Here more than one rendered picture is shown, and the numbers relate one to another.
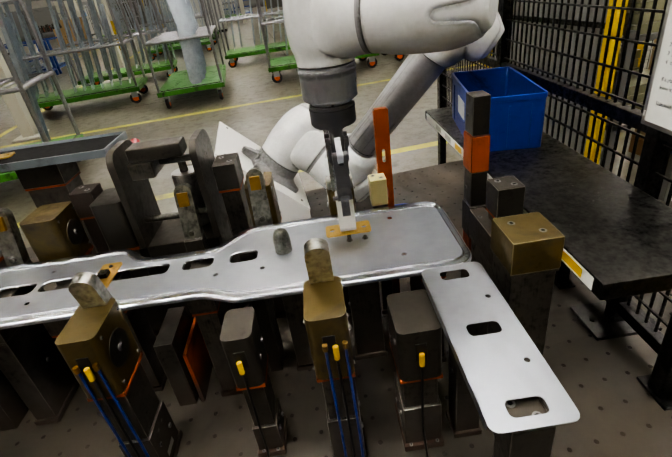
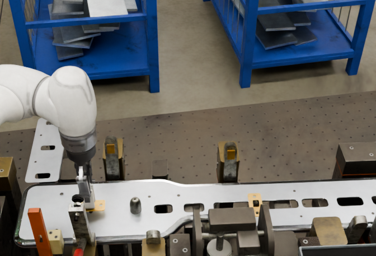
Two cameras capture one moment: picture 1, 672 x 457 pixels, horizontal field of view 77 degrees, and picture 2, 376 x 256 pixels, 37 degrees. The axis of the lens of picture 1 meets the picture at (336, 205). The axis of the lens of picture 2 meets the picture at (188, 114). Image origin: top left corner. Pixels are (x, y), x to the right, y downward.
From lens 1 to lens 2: 1.89 m
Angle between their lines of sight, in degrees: 111
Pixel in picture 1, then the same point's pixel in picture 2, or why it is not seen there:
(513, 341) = (40, 141)
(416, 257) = (56, 190)
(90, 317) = not seen: hidden behind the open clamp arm
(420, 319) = (70, 163)
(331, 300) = not seen: hidden behind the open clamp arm
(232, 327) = (161, 166)
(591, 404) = not seen: outside the picture
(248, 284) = (156, 185)
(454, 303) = (52, 159)
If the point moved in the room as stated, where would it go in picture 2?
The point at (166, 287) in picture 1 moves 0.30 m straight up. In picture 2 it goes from (207, 190) to (210, 112)
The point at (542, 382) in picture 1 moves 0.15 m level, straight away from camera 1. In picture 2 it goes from (42, 128) to (9, 156)
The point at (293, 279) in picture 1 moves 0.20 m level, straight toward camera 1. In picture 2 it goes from (130, 185) to (122, 139)
